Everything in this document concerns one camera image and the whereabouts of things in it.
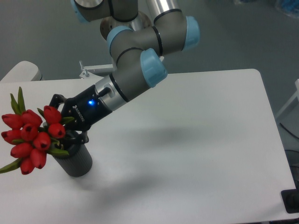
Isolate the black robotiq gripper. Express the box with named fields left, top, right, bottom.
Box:
left=49, top=85, right=112, bottom=149

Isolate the red tulip bouquet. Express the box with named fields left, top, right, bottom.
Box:
left=0, top=88, right=75, bottom=175

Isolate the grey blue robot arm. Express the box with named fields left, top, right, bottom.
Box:
left=50, top=0, right=200, bottom=149

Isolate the dark grey ribbed vase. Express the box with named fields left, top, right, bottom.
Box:
left=53, top=138, right=93, bottom=177

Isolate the white chair corner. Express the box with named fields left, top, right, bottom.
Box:
left=0, top=61, right=44, bottom=83

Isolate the black box at table edge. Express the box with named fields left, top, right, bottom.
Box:
left=281, top=189, right=299, bottom=214

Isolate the blue clear plastic bag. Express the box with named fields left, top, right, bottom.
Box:
left=275, top=0, right=299, bottom=18

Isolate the white metal base frame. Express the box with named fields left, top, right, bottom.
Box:
left=79, top=61, right=115, bottom=79

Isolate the black floor cable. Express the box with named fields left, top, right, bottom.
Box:
left=279, top=122, right=299, bottom=138

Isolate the white frame at right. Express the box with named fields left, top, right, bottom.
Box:
left=275, top=79, right=299, bottom=122

